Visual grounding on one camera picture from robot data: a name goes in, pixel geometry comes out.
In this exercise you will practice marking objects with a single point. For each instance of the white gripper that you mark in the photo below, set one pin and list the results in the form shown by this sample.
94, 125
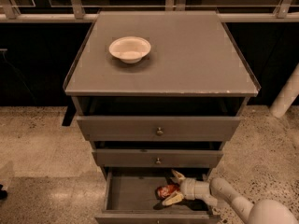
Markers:
188, 188

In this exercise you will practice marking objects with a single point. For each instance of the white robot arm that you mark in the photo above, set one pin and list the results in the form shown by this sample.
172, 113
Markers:
218, 191

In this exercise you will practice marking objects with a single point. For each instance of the brass middle drawer knob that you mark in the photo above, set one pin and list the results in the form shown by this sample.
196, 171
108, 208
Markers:
158, 161

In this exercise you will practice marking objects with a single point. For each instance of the brass drawer knob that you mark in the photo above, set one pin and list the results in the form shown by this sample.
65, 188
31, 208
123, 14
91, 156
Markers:
159, 131
158, 161

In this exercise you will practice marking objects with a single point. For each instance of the grey bottom drawer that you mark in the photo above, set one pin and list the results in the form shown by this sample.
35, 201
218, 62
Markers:
131, 198

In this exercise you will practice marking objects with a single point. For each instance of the grey drawer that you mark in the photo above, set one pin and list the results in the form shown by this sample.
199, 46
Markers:
169, 158
131, 198
120, 128

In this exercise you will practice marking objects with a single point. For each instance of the brass top drawer knob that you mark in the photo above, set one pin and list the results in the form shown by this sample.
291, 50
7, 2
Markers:
159, 131

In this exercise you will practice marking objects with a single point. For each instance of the grey middle drawer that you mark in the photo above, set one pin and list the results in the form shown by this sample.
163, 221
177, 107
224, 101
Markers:
169, 158

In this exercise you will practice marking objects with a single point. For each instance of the grey drawer cabinet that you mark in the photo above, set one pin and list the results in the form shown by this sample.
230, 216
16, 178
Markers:
194, 69

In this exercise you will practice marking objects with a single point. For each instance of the grey top drawer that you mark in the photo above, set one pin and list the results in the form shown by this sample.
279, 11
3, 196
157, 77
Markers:
120, 128

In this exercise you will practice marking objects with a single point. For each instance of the white paper bowl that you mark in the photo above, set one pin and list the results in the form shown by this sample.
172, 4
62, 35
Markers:
130, 49

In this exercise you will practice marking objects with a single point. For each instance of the black shoe tip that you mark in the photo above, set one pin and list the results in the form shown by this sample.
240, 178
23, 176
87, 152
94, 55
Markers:
3, 193

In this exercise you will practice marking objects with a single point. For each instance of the metal window railing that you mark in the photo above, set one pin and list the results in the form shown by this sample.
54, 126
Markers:
80, 10

